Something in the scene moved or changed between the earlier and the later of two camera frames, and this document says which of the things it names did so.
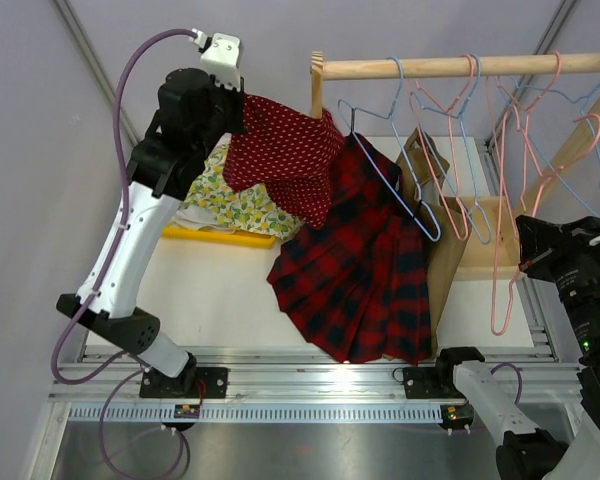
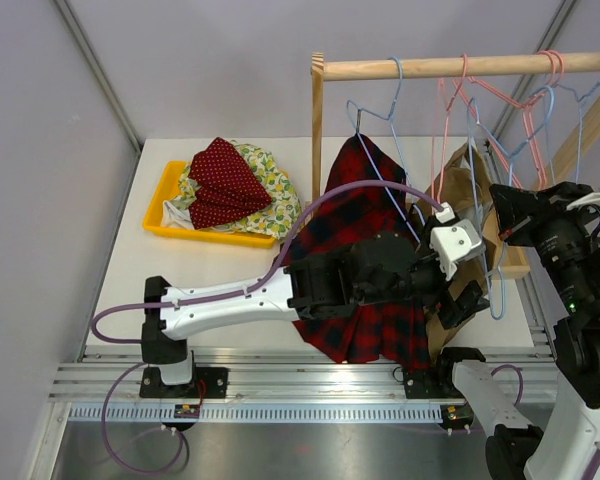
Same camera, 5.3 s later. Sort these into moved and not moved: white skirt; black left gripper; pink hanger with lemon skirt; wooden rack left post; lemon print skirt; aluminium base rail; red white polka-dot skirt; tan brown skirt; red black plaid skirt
Moved: lemon print skirt; black left gripper; red white polka-dot skirt; pink hanger with lemon skirt; tan brown skirt
Not moved: wooden rack left post; white skirt; red black plaid skirt; aluminium base rail
